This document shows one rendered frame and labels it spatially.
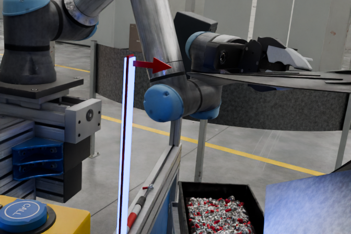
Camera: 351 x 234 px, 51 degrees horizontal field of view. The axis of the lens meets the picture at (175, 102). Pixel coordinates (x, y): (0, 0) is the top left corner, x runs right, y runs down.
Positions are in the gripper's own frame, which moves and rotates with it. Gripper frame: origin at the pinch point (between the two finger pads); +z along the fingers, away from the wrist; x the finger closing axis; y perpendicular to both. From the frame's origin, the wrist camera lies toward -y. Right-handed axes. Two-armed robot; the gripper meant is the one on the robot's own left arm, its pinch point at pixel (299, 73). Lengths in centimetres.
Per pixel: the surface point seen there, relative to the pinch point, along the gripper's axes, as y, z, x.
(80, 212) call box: -33.6, 10.5, 14.5
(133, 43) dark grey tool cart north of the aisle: 219, -663, 43
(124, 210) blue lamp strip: -21.2, -8.4, 26.0
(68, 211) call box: -34.6, 9.8, 14.6
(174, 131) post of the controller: 9, -52, 27
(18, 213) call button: -39.0, 10.6, 14.0
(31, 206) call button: -37.8, 9.7, 13.9
